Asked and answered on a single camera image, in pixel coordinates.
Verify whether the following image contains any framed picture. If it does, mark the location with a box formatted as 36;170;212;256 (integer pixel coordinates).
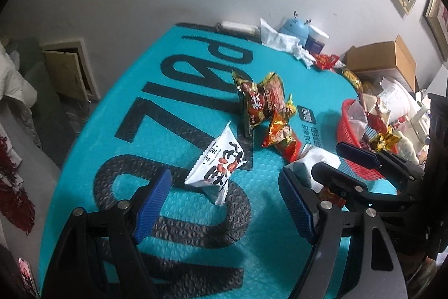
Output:
423;0;448;62

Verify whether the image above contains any dark red snack packet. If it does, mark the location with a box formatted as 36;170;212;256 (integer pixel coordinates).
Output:
232;71;268;138

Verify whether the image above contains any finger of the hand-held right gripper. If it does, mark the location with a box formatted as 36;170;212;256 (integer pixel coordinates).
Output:
311;162;426;213
336;141;426;182

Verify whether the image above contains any wall hatch door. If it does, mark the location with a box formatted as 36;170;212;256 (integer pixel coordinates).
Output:
40;38;100;101

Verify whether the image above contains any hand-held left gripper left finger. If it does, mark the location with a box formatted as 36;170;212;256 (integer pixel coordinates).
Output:
44;168;173;299

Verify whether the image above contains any white plush toy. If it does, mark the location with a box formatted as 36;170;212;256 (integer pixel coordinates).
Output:
394;134;422;164

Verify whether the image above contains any orange red snack packet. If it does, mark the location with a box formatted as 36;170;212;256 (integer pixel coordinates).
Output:
317;187;347;209

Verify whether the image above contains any grey sofa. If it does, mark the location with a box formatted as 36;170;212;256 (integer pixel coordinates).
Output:
0;36;78;251

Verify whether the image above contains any white peanut snack packet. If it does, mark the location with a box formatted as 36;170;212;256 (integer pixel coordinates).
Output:
184;120;251;207

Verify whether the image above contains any red plastic basket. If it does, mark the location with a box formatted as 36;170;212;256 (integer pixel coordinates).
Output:
337;99;400;180

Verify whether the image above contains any red cartoon snack packet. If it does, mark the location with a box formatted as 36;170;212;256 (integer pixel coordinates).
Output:
262;110;303;163

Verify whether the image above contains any cardboard box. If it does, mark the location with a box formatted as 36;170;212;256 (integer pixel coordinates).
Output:
345;34;419;91

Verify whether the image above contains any white jar navy label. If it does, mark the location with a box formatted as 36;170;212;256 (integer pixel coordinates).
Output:
304;26;330;52

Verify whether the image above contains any blue humidifier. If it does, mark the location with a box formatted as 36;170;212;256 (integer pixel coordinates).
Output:
279;11;312;42

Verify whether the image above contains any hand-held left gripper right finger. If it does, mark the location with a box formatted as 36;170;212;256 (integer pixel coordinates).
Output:
278;168;408;299

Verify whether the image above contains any red candy packet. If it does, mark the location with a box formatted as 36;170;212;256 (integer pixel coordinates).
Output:
311;53;342;72

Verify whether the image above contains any red knitted cloth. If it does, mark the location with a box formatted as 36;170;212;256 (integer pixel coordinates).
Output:
0;136;36;235

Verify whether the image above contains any plain white packet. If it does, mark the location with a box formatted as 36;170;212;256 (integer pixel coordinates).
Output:
283;148;342;193

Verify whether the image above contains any crumpled white tissue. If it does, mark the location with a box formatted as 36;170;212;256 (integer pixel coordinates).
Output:
260;18;316;68

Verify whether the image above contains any white jacket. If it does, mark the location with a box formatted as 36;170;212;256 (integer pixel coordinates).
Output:
0;47;38;110

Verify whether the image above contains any red gold-edged snack packet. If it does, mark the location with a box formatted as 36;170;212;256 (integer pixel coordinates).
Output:
259;72;287;117

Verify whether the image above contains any gold lollipop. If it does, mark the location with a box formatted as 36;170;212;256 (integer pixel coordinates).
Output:
284;94;297;121

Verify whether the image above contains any yellow patterned snack bag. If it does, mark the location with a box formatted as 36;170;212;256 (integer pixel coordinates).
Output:
338;67;363;89

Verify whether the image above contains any pink printed card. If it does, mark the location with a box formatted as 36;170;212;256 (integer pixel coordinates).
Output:
17;257;40;298

